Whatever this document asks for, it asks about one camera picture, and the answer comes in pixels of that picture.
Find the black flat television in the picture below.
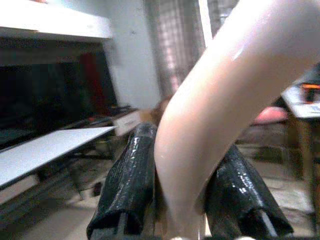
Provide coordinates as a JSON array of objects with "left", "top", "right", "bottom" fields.
[{"left": 0, "top": 37, "right": 119, "bottom": 151}]

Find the white top low table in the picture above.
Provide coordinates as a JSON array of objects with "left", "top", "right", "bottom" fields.
[{"left": 0, "top": 125, "right": 118, "bottom": 191}]

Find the white wall shelf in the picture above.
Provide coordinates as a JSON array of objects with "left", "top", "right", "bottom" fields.
[{"left": 0, "top": 0, "right": 114, "bottom": 40}]

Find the cream curved plastic handle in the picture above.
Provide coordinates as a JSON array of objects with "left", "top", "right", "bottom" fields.
[{"left": 153, "top": 0, "right": 320, "bottom": 240}]

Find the pink cushion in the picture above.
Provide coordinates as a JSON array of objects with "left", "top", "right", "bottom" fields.
[{"left": 251, "top": 105, "right": 291, "bottom": 125}]

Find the white television console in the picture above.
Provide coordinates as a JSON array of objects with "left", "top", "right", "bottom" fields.
[{"left": 111, "top": 108, "right": 151, "bottom": 138}]

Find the orange item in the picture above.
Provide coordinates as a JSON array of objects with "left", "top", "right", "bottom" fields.
[{"left": 300, "top": 83, "right": 320, "bottom": 91}]

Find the grey top side table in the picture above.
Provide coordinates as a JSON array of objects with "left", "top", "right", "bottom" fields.
[{"left": 279, "top": 71, "right": 320, "bottom": 220}]

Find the checked grey curtain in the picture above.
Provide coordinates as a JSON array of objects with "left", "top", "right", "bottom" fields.
[{"left": 146, "top": 0, "right": 241, "bottom": 99}]

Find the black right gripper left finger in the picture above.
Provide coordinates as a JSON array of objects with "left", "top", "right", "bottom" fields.
[{"left": 86, "top": 122, "right": 159, "bottom": 240}]

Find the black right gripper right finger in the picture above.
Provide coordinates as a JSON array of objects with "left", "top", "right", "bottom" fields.
[{"left": 203, "top": 144, "right": 295, "bottom": 240}]

